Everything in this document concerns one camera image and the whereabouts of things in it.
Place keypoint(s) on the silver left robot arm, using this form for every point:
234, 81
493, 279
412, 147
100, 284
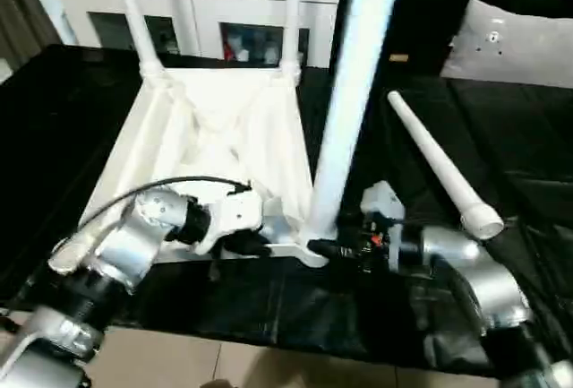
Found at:
125, 244

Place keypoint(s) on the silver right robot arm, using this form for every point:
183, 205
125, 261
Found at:
483, 271

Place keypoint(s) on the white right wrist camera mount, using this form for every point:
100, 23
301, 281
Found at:
380, 200

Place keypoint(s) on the black sofa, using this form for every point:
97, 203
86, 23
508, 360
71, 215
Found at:
425, 2

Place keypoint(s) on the white plastic table leg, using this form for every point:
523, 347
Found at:
353, 70
443, 168
292, 16
134, 16

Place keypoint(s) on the white slanted pole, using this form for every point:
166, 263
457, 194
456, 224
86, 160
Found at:
51, 2

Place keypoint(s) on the brown curtain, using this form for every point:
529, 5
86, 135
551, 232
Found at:
22, 11

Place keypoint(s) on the white plastic table top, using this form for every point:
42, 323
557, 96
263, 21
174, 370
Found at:
201, 146

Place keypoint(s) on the gold sofa label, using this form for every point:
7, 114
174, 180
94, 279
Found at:
399, 57

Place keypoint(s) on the black work mat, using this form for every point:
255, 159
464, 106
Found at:
58, 146

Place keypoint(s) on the grey printed cushion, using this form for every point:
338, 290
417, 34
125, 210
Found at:
515, 47

